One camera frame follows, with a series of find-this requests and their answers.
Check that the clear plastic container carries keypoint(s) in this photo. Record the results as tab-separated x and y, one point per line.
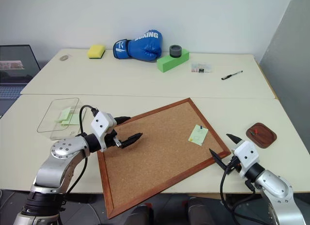
48	128

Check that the dark rounded shape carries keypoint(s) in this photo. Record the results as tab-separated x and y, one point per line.
202	211
140	215

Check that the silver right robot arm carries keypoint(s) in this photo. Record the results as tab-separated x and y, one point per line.
276	186

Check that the blue boxing glove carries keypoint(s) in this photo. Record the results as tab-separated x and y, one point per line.
143	46

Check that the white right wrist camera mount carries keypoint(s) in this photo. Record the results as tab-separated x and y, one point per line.
247	154

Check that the brown wooden tray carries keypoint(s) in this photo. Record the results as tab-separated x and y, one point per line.
262	137

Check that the clear plastic bag with cards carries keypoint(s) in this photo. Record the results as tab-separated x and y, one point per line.
202	68

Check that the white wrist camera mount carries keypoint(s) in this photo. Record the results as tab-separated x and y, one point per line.
247	154
101	123

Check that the yellow green sponge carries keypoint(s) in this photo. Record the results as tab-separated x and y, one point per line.
95	51

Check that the grey laptop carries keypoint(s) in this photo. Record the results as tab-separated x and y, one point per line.
14	72

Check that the grey round tape roll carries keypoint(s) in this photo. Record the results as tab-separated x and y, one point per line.
175	51

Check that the wood-framed cork board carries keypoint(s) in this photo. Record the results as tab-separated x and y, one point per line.
155	147

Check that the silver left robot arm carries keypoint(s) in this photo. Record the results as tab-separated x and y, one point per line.
60	149

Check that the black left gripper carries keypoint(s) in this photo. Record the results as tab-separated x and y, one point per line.
112	140

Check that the small grey oval object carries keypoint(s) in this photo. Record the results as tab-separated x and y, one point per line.
64	58

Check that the black white pen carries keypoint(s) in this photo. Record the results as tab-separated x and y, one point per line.
231	75

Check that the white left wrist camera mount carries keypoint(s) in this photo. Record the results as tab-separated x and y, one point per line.
101	123

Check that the green foam block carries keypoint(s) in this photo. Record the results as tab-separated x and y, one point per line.
172	61

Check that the light green paper note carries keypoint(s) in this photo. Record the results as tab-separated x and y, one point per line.
65	113
198	136
72	119

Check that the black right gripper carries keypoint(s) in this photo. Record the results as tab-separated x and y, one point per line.
233	166

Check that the red object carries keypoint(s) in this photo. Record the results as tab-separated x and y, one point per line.
255	132

